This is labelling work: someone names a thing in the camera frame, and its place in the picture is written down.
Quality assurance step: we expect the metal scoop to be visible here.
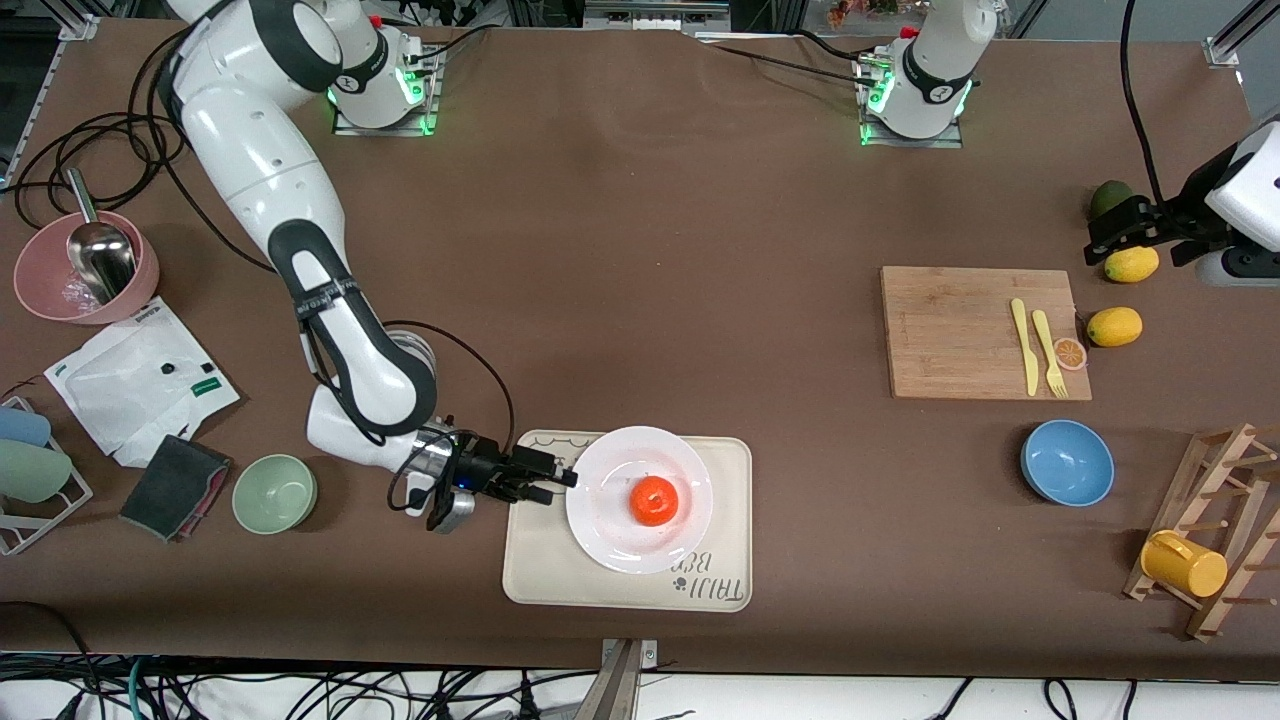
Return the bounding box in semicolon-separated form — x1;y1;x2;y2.
63;167;138;306

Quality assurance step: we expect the cream tray with bear print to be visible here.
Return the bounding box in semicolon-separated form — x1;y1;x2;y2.
502;430;753;613

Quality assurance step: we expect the aluminium frame profile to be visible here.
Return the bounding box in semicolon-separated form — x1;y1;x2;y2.
1205;0;1280;69

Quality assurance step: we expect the dark green avocado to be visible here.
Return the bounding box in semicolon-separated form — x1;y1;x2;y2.
1090;180;1136;223

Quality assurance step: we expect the grey metal box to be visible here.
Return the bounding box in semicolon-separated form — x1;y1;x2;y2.
585;0;731;31

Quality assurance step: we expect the orange fruit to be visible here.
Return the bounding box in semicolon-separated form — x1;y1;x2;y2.
629;476;680;527

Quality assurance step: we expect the metal wire cup rack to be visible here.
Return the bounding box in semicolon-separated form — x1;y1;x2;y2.
0;396;95;557

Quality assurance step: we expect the blue bowl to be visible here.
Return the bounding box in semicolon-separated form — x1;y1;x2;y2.
1020;419;1116;508

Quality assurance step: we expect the pale green bowl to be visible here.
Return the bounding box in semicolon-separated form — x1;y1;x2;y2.
231;454;319;536

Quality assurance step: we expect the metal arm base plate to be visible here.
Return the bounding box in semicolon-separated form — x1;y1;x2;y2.
332;45;443;137
860;95;966;150

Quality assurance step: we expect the yellow plastic knife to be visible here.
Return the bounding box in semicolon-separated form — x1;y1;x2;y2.
1010;298;1041;397

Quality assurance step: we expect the wooden cutting board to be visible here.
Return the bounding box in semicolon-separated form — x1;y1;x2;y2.
880;266;1093;402

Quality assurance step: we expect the white round plate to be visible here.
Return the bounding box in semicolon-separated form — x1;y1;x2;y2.
565;426;715;576

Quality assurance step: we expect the wooden peg rack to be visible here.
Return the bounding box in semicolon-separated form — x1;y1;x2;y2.
1122;423;1280;642

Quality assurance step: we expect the yellow lemon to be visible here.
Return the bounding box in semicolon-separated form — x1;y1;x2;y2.
1086;306;1144;349
1104;244;1161;284

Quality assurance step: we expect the pale green cup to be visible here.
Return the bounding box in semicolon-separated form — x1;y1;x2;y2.
0;440;74;504

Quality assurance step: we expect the yellow plastic fork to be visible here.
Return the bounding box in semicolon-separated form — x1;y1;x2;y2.
1031;309;1070;399

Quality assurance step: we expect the grey and pink cloth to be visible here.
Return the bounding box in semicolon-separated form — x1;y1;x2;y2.
118;434;233;544

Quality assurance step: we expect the white plastic bag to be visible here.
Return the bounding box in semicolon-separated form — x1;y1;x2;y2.
43;296;242;469

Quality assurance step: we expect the yellow plastic mug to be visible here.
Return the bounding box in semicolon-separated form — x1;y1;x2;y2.
1140;529;1229;599

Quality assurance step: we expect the black cable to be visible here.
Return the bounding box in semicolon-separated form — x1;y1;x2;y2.
0;600;96;720
385;320;517;513
1120;0;1167;207
415;25;496;66
5;25;279;276
692;30;873;83

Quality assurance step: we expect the pale blue cup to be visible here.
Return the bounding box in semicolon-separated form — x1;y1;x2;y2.
0;406;53;449

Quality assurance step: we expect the pink bowl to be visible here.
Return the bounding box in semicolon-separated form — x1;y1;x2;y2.
13;210;161;326

